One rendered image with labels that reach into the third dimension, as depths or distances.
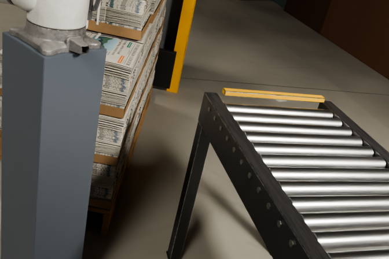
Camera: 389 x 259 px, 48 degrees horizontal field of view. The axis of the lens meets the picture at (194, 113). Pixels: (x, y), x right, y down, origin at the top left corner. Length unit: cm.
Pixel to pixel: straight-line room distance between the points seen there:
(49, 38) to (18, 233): 68
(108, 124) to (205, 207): 83
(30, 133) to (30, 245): 40
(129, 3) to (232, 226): 119
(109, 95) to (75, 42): 55
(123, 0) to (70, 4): 72
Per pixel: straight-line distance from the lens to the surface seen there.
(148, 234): 212
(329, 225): 116
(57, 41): 120
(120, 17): 189
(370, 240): 116
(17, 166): 142
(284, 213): 110
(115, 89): 169
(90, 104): 131
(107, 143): 180
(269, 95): 169
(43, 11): 119
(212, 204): 238
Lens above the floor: 143
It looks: 26 degrees down
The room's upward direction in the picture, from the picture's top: 13 degrees clockwise
